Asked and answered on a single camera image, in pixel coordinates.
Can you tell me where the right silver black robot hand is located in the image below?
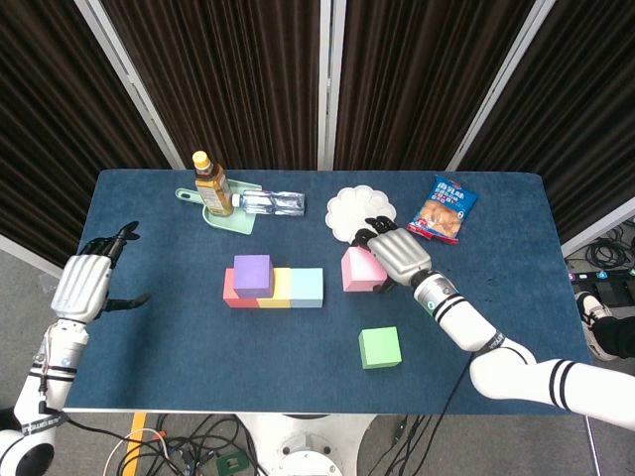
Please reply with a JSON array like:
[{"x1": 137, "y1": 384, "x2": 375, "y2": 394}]
[{"x1": 352, "y1": 214, "x2": 432, "y2": 294}]

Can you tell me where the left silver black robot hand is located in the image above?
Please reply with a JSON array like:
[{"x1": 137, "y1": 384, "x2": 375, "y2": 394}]
[{"x1": 51, "y1": 220, "x2": 152, "y2": 323}]

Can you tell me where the pink foam cube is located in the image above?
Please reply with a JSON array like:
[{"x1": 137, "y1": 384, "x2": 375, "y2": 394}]
[{"x1": 340, "y1": 246, "x2": 389, "y2": 293}]

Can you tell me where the light blue foam cube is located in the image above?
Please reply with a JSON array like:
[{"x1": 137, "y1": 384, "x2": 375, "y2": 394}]
[{"x1": 289, "y1": 267, "x2": 324, "y2": 309}]

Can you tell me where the yellow foam cube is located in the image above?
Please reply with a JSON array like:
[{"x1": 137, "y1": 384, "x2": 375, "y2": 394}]
[{"x1": 256, "y1": 267, "x2": 293, "y2": 309}]

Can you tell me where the red foam cube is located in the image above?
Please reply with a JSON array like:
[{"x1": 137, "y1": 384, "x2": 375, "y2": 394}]
[{"x1": 222, "y1": 267, "x2": 262, "y2": 309}]

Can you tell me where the purple foam cube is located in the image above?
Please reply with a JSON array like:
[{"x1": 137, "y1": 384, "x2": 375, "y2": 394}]
[{"x1": 232, "y1": 254, "x2": 275, "y2": 299}]

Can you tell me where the blue red snack bag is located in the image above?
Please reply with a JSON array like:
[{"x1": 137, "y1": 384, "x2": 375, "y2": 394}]
[{"x1": 406, "y1": 174, "x2": 479, "y2": 246}]

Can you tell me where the white flower-shaped paint palette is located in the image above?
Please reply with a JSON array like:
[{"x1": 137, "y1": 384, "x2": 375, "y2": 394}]
[{"x1": 324, "y1": 184, "x2": 398, "y2": 244}]

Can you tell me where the green foam cube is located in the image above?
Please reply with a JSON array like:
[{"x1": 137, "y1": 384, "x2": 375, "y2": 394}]
[{"x1": 358, "y1": 325, "x2": 403, "y2": 371}]

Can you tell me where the clear plastic water bottle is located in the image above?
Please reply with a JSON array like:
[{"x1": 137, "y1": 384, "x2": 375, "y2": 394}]
[{"x1": 230, "y1": 189, "x2": 307, "y2": 217}]

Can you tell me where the blue fabric table cover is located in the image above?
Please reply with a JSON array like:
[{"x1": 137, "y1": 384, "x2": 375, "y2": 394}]
[{"x1": 63, "y1": 169, "x2": 595, "y2": 416}]

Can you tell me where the tea bottle with yellow cap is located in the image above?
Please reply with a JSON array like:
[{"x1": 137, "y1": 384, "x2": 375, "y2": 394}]
[{"x1": 191, "y1": 150, "x2": 235, "y2": 218}]

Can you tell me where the mint green cutting board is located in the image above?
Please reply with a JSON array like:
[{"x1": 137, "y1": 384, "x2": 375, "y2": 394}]
[{"x1": 174, "y1": 180, "x2": 263, "y2": 236}]

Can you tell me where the dark folding screen panel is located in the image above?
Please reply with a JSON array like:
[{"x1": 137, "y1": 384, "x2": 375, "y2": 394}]
[
  {"x1": 0, "y1": 0, "x2": 186, "y2": 285},
  {"x1": 330, "y1": 0, "x2": 540, "y2": 173},
  {"x1": 445, "y1": 0, "x2": 635, "y2": 259},
  {"x1": 101, "y1": 0, "x2": 332, "y2": 171}
]

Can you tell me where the yellow floor tape strip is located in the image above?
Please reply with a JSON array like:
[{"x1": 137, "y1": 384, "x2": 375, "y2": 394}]
[{"x1": 122, "y1": 412, "x2": 149, "y2": 476}]

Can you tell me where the white sneaker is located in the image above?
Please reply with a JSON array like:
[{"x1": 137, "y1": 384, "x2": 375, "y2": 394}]
[{"x1": 574, "y1": 291, "x2": 616, "y2": 361}]

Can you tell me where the green circuit board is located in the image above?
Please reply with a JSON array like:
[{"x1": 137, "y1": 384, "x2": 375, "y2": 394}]
[{"x1": 215, "y1": 450, "x2": 249, "y2": 475}]

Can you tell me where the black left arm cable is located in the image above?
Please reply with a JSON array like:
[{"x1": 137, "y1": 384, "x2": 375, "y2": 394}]
[{"x1": 32, "y1": 326, "x2": 115, "y2": 447}]

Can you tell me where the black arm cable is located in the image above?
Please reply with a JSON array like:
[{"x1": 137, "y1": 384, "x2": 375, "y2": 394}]
[
  {"x1": 396, "y1": 361, "x2": 472, "y2": 476},
  {"x1": 32, "y1": 326, "x2": 115, "y2": 447}
]

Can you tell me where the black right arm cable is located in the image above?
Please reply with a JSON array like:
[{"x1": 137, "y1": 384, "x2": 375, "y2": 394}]
[{"x1": 396, "y1": 361, "x2": 472, "y2": 476}]

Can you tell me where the white floor cable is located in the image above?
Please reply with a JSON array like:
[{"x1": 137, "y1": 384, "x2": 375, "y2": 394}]
[{"x1": 103, "y1": 428, "x2": 183, "y2": 476}]

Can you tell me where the black floor cable tangle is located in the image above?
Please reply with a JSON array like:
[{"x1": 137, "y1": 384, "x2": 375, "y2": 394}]
[{"x1": 73, "y1": 414, "x2": 259, "y2": 476}]

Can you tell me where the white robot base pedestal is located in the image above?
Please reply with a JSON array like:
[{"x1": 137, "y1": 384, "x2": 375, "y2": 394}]
[{"x1": 236, "y1": 414, "x2": 378, "y2": 476}]

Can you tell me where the black cable pile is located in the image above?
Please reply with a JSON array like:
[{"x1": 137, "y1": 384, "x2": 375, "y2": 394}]
[{"x1": 584, "y1": 222, "x2": 635, "y2": 272}]

